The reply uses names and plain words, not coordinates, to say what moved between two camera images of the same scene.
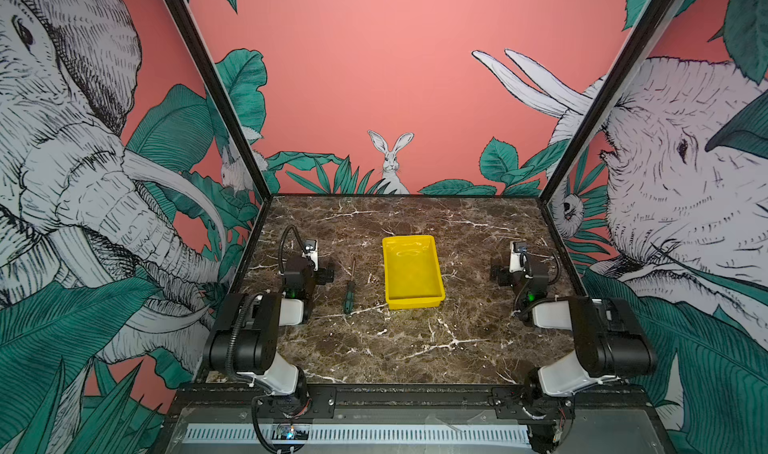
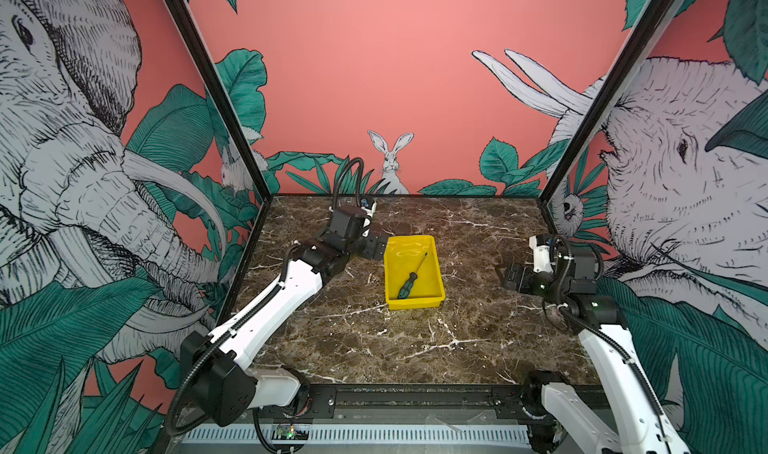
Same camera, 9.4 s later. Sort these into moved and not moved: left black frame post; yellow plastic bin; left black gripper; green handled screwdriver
Moved: green handled screwdriver; left black gripper
Not moved: yellow plastic bin; left black frame post
